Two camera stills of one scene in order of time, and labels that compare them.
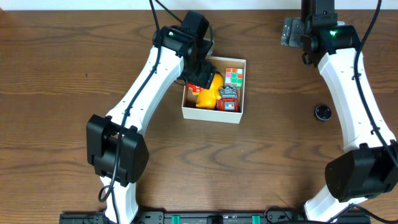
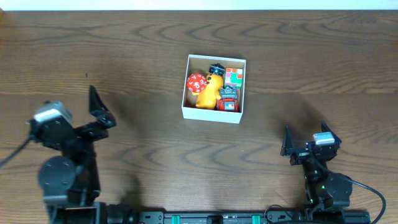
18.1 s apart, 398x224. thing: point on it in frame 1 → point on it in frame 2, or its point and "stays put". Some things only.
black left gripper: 202,76 → 92,130
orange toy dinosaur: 207,98 stays put
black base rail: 210,217 stays put
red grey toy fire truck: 228,101 stays put
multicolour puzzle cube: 234,78 stays put
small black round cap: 323,112 → 216,68
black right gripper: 315,8 → 305,154
